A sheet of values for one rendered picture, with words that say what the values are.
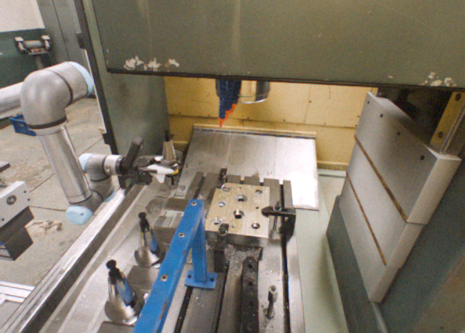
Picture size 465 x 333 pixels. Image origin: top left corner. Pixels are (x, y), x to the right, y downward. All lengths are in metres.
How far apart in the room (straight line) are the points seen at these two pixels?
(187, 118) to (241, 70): 1.57
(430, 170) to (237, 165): 1.27
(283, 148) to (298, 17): 1.50
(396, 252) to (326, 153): 1.30
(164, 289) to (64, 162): 0.54
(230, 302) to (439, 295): 0.53
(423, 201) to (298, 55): 0.45
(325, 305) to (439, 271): 0.63
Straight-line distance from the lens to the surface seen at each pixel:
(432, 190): 0.72
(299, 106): 1.86
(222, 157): 1.81
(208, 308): 0.89
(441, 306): 0.82
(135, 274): 0.59
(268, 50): 0.42
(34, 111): 0.87
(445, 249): 0.73
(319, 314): 1.26
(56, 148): 0.91
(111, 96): 1.36
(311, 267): 1.38
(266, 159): 1.80
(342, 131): 1.98
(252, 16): 0.42
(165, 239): 0.63
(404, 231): 0.79
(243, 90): 0.70
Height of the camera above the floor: 1.67
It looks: 31 degrees down
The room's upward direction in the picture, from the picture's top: 1 degrees clockwise
